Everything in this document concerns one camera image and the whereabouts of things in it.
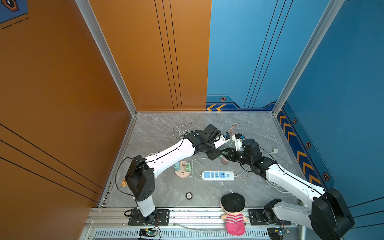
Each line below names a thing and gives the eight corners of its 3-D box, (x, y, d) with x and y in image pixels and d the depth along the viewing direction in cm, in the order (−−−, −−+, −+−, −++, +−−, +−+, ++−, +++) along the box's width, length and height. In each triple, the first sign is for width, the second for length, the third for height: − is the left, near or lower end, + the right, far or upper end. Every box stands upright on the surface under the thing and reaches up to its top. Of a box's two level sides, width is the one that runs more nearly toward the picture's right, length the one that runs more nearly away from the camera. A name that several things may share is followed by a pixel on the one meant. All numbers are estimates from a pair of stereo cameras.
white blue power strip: (200, 181, 87) (200, 179, 85) (200, 173, 90) (200, 171, 88) (234, 181, 87) (235, 179, 84) (233, 173, 90) (234, 171, 87)
